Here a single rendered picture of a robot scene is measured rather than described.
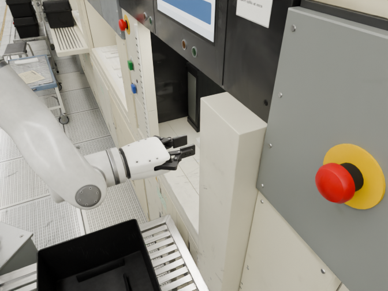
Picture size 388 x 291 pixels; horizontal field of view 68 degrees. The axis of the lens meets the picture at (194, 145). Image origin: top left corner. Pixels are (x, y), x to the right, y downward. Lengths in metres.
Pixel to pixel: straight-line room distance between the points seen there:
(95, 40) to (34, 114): 2.02
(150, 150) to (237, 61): 0.32
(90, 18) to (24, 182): 1.40
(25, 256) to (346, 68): 1.16
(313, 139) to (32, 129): 0.47
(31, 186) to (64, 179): 2.07
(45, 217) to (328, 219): 2.12
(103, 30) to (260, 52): 2.23
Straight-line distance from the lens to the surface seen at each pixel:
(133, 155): 0.67
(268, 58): 0.40
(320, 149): 0.35
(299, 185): 0.40
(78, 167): 0.56
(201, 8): 0.55
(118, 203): 2.24
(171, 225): 1.09
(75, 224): 2.20
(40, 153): 0.57
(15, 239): 1.22
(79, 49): 2.78
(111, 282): 1.00
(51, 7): 3.48
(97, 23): 2.57
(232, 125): 0.41
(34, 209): 2.42
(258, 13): 0.41
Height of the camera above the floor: 1.62
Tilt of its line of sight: 37 degrees down
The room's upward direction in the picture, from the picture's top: straight up
